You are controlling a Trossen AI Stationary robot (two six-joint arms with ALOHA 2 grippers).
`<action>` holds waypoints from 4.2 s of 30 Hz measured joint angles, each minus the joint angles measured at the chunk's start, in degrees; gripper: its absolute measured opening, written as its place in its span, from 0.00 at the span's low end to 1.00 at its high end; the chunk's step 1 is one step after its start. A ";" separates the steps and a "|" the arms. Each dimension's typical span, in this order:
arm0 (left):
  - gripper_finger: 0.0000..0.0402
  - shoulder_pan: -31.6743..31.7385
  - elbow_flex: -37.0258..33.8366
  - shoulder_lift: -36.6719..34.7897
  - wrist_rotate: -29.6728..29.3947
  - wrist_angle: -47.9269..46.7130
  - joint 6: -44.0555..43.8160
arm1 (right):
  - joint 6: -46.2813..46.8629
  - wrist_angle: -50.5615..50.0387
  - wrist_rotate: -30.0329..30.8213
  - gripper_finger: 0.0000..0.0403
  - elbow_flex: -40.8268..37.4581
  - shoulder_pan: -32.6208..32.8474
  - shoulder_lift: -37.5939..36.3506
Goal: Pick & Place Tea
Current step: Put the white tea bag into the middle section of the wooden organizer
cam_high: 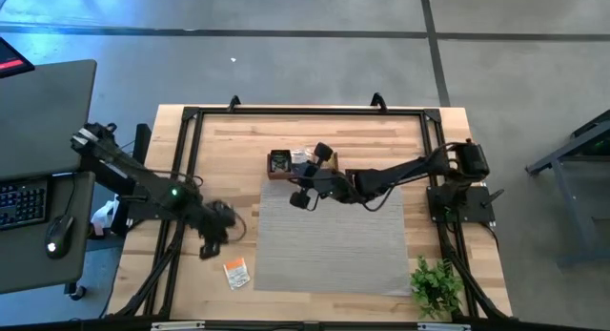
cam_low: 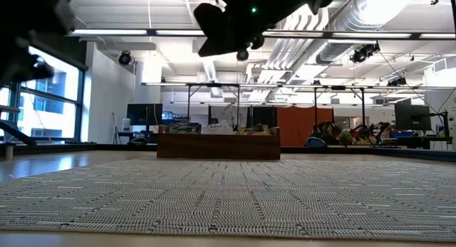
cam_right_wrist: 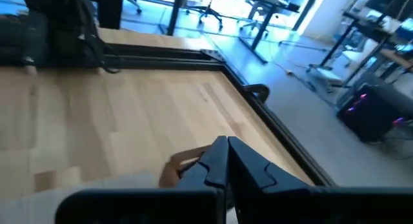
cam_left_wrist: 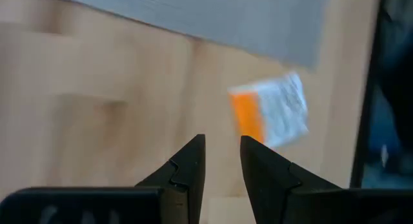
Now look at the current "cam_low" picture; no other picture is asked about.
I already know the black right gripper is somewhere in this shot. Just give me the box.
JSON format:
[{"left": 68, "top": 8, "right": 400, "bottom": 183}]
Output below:
[{"left": 194, "top": 0, "right": 318, "bottom": 58}]

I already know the black background desk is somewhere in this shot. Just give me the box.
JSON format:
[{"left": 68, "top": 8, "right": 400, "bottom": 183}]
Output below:
[{"left": 397, "top": 135, "right": 454, "bottom": 150}]

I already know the yellow mango tea bag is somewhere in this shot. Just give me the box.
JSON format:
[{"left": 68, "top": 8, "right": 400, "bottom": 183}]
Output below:
[{"left": 237, "top": 124, "right": 272, "bottom": 136}]

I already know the black ceiling spotlight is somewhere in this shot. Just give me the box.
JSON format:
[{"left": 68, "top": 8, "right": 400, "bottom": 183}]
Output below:
[
  {"left": 387, "top": 75, "right": 408, "bottom": 87},
  {"left": 349, "top": 42, "right": 381, "bottom": 64}
]

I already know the wooden compartment box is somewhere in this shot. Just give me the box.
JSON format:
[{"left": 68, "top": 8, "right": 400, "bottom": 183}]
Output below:
[{"left": 156, "top": 125, "right": 281, "bottom": 161}]

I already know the ceiling strip light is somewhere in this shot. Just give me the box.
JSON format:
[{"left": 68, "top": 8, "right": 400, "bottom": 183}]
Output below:
[
  {"left": 155, "top": 28, "right": 206, "bottom": 36},
  {"left": 419, "top": 33, "right": 453, "bottom": 40},
  {"left": 73, "top": 28, "right": 147, "bottom": 36},
  {"left": 331, "top": 32, "right": 413, "bottom": 39}
]

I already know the small potted plant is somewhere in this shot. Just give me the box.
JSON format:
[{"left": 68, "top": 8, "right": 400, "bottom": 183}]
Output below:
[{"left": 337, "top": 130, "right": 353, "bottom": 147}]

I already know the silver ventilation duct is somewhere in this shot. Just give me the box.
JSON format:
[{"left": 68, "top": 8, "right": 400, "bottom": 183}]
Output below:
[{"left": 315, "top": 0, "right": 434, "bottom": 65}]

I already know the black computer monitor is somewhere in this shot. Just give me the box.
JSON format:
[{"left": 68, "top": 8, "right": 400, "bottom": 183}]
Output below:
[
  {"left": 127, "top": 103, "right": 163, "bottom": 126},
  {"left": 394, "top": 103, "right": 432, "bottom": 131}
]

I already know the large office window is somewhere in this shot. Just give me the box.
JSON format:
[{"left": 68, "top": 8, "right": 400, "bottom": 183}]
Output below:
[{"left": 0, "top": 46, "right": 88, "bottom": 143}]

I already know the grey woven placemat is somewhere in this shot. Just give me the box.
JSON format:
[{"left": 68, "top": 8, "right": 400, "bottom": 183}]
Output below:
[{"left": 0, "top": 158, "right": 456, "bottom": 243}]

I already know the orange partition wall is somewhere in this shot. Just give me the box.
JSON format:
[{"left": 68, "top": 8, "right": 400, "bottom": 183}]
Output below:
[{"left": 276, "top": 106, "right": 335, "bottom": 147}]

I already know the grey blue chair back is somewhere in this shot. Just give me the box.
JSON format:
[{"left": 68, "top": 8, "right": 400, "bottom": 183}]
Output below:
[{"left": 304, "top": 136, "right": 328, "bottom": 148}]

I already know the black background workstation frame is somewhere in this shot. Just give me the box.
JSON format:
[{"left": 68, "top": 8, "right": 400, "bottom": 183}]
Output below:
[{"left": 141, "top": 81, "right": 456, "bottom": 148}]

